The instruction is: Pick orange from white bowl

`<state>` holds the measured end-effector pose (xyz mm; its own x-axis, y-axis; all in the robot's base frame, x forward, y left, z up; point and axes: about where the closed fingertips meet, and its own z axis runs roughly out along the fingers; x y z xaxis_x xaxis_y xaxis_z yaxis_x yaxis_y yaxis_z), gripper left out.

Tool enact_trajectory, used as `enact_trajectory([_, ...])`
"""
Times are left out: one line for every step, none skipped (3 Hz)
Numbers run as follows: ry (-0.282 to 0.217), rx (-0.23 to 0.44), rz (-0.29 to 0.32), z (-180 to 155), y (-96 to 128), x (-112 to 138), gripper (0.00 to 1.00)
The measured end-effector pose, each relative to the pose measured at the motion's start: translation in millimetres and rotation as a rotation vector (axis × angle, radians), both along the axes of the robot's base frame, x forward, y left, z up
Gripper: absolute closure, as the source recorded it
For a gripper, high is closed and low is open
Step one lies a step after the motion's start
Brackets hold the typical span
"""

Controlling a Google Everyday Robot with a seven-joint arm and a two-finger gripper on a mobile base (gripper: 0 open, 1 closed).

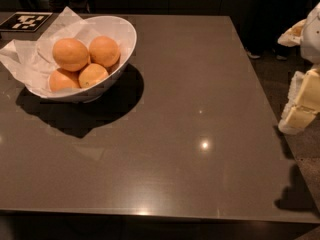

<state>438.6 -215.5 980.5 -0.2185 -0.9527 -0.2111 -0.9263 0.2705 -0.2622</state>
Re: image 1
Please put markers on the white ceramic bowl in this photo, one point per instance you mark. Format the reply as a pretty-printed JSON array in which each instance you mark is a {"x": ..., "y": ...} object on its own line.
[{"x": 124, "y": 34}]

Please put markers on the orange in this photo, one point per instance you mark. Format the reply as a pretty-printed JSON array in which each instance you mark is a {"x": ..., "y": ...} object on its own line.
[
  {"x": 70, "y": 54},
  {"x": 92, "y": 74},
  {"x": 104, "y": 51},
  {"x": 62, "y": 79}
]

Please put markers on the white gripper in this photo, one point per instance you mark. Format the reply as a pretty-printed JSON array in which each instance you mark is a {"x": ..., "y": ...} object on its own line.
[{"x": 311, "y": 37}]

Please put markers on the person's white shoe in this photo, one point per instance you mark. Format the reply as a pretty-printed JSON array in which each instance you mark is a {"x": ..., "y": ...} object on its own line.
[{"x": 252, "y": 55}]

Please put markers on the white crumpled paper liner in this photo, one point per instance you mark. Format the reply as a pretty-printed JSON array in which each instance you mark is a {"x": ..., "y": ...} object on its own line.
[{"x": 26, "y": 59}]

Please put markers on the black white fiducial marker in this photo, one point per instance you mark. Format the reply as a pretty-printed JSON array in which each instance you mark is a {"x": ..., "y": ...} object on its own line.
[{"x": 24, "y": 21}]

